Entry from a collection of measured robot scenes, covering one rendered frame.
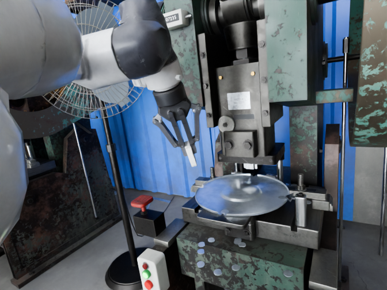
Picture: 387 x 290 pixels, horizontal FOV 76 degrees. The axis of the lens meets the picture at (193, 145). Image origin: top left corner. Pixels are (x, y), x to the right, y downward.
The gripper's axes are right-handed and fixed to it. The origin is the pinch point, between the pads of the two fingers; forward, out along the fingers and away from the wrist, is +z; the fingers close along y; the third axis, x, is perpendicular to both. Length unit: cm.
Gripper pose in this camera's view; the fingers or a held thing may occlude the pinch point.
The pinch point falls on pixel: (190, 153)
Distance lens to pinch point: 68.9
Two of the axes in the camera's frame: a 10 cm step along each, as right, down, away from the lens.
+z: 2.7, 8.0, 5.3
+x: -0.9, -5.3, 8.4
